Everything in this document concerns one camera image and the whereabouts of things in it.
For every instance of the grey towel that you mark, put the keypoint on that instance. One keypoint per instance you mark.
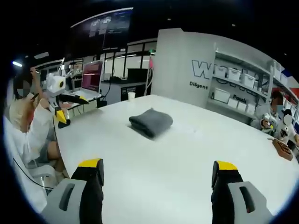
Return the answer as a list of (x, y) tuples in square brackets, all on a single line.
[(151, 121)]

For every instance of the brown wooden box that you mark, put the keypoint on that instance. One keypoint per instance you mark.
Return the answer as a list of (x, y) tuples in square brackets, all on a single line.
[(283, 149)]

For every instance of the monitor with red screen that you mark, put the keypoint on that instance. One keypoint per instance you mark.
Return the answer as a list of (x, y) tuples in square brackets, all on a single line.
[(91, 75)]

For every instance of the white side desk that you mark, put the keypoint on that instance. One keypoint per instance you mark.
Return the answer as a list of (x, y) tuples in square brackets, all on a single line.
[(87, 96)]

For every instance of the large dark wall screen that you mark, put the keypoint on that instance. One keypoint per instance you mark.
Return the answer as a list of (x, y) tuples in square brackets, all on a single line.
[(102, 28)]

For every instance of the grey shelf unit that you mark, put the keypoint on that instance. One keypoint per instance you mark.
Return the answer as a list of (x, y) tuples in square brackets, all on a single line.
[(264, 93)]

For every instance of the white lettered pillar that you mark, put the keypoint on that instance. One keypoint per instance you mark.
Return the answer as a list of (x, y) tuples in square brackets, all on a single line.
[(177, 70)]

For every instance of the shelf of white bins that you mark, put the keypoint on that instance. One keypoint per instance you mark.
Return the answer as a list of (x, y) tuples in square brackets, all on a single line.
[(233, 73)]

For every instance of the black cabinet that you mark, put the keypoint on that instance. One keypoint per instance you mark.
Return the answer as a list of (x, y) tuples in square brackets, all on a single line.
[(130, 89)]

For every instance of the white paper cup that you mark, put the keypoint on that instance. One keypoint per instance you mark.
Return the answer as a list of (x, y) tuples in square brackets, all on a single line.
[(131, 97)]

